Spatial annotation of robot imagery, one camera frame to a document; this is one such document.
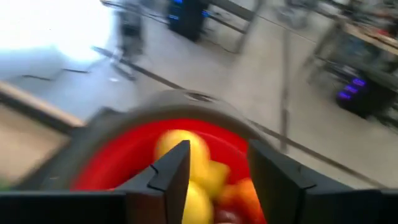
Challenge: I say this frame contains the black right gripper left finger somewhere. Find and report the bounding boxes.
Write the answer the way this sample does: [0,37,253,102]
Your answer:
[0,139,191,224]

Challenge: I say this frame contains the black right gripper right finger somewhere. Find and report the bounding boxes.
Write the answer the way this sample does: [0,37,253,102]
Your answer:
[248,139,398,224]

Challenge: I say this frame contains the yellow toy lemon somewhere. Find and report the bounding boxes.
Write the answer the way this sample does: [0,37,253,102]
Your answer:
[183,180,215,224]
[198,160,231,200]
[155,129,211,175]

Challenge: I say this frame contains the black computer tower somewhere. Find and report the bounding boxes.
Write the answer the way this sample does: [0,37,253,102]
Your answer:
[335,76,386,119]

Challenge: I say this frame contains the dark red toy plum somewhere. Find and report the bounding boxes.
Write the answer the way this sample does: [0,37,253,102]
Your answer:
[214,208,246,224]

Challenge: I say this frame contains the red collapsible colander bowl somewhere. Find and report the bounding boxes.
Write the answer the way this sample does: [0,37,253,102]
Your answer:
[40,90,268,224]

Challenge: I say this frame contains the black tower with blue lights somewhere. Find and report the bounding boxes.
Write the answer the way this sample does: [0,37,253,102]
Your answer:
[167,0,210,42]

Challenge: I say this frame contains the wooden top workbench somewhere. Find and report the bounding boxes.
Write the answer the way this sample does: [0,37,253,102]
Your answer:
[303,12,398,94]

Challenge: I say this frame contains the small orange toy fruit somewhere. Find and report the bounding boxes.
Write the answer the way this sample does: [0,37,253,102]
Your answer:
[217,177,267,224]

